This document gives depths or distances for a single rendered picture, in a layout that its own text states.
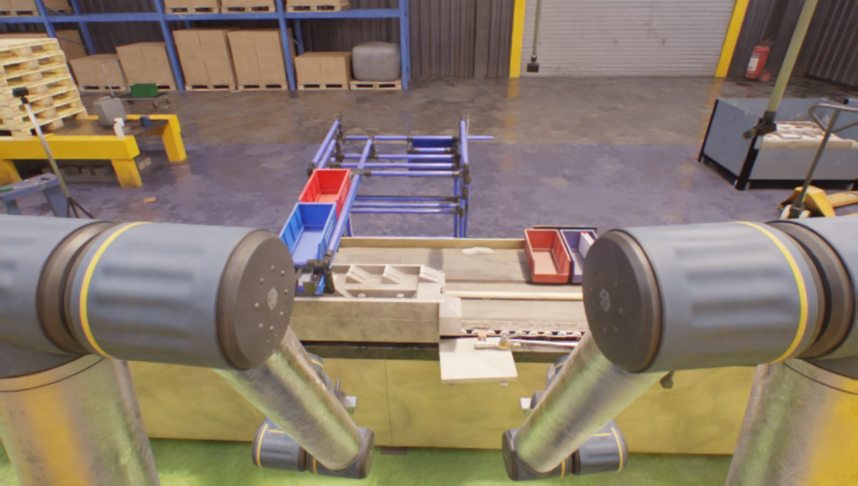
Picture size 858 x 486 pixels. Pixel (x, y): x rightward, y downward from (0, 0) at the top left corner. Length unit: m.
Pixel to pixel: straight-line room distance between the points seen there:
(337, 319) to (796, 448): 1.56
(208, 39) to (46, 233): 11.13
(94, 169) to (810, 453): 6.79
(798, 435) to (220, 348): 0.63
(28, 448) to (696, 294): 0.72
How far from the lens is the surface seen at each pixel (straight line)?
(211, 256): 0.45
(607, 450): 1.17
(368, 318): 1.88
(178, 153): 7.02
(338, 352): 2.02
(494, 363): 1.87
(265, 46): 11.13
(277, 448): 1.17
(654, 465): 2.76
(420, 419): 2.30
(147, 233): 0.52
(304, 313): 1.93
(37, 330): 0.57
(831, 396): 0.65
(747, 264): 0.49
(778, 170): 6.32
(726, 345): 0.49
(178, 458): 2.88
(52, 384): 0.65
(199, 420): 2.65
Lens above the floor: 2.16
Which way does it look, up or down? 29 degrees down
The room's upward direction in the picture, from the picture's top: 1 degrees counter-clockwise
